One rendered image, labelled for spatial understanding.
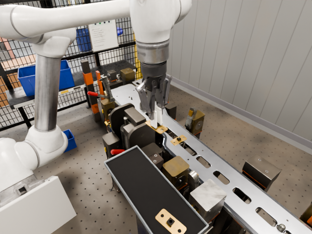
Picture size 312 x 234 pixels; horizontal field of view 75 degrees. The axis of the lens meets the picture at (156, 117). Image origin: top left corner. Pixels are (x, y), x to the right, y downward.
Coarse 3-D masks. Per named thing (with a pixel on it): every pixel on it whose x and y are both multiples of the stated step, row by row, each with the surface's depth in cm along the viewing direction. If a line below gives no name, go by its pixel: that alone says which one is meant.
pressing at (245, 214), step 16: (128, 96) 136; (144, 112) 122; (176, 128) 111; (192, 144) 101; (192, 160) 93; (208, 160) 93; (224, 160) 94; (208, 176) 86; (224, 176) 87; (240, 176) 86; (256, 192) 81; (224, 208) 76; (240, 208) 76; (256, 208) 76; (272, 208) 76; (240, 224) 72; (256, 224) 71; (288, 224) 71; (304, 224) 71
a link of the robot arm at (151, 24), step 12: (132, 0) 46; (144, 0) 45; (156, 0) 45; (168, 0) 46; (132, 12) 48; (144, 12) 46; (156, 12) 46; (168, 12) 47; (180, 12) 55; (132, 24) 50; (144, 24) 47; (156, 24) 47; (168, 24) 49; (144, 36) 50; (156, 36) 50; (168, 36) 52
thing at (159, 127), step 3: (147, 123) 73; (150, 126) 72; (159, 126) 72; (162, 126) 72; (153, 129) 71; (156, 129) 71; (159, 129) 70; (162, 129) 71; (165, 129) 70; (159, 132) 69; (162, 132) 69
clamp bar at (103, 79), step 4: (100, 76) 113; (108, 76) 114; (100, 80) 112; (104, 80) 112; (104, 84) 114; (108, 84) 115; (104, 88) 119; (108, 88) 116; (108, 92) 118; (112, 96) 121
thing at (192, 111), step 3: (192, 108) 107; (195, 108) 108; (189, 111) 108; (192, 111) 107; (195, 111) 108; (189, 114) 109; (192, 114) 108; (195, 114) 109; (189, 117) 110; (192, 117) 109; (186, 120) 113; (189, 120) 111; (186, 123) 113; (189, 123) 111; (186, 126) 114; (189, 126) 112
